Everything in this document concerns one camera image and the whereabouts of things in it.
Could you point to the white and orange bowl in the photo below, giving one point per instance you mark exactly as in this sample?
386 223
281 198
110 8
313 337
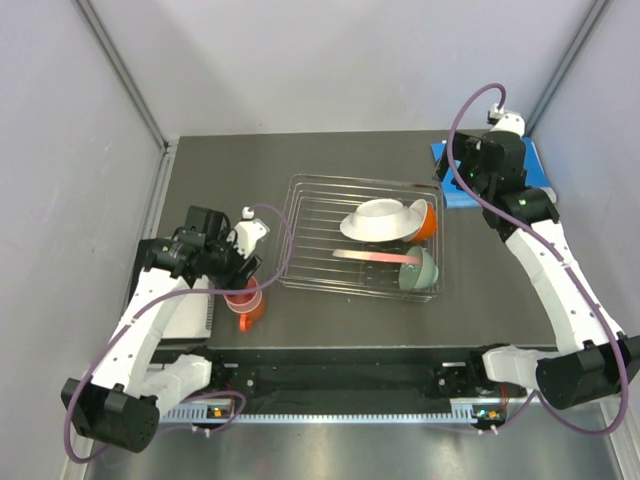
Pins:
429 221

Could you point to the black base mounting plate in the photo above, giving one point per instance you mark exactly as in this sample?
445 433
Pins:
354 380

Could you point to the white paper plate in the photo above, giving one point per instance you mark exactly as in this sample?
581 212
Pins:
380 220

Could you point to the pink plastic cup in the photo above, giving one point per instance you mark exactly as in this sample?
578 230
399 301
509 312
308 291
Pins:
247 302

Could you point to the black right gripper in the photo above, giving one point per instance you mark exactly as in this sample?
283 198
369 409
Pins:
465 149

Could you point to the cream and pink plate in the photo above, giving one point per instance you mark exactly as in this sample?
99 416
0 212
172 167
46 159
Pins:
379 257

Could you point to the grey slotted cable duct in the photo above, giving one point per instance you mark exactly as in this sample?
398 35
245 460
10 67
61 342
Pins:
198 414

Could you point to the white paper booklet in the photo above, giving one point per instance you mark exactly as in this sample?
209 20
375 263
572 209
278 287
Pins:
192 319

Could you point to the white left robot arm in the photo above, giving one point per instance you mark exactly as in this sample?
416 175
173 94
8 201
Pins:
117 402

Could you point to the orange mug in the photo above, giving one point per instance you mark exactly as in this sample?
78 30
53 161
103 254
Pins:
246 321

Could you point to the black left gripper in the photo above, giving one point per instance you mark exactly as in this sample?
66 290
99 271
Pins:
234 279

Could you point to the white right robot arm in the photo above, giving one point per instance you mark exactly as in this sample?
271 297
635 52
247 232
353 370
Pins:
594 358

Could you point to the metal wire dish rack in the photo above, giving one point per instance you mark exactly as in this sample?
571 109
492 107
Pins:
315 207

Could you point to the mint green bowl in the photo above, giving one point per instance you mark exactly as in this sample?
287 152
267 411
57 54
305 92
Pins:
421 275

